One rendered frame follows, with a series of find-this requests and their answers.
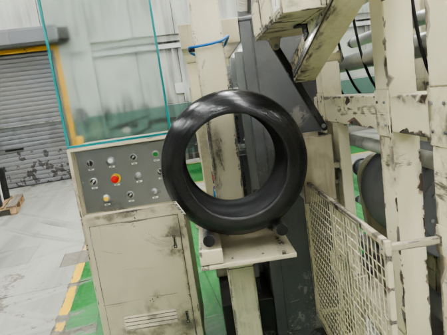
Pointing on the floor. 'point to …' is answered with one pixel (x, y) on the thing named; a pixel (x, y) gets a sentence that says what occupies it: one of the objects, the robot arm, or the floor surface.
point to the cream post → (224, 153)
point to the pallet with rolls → (8, 196)
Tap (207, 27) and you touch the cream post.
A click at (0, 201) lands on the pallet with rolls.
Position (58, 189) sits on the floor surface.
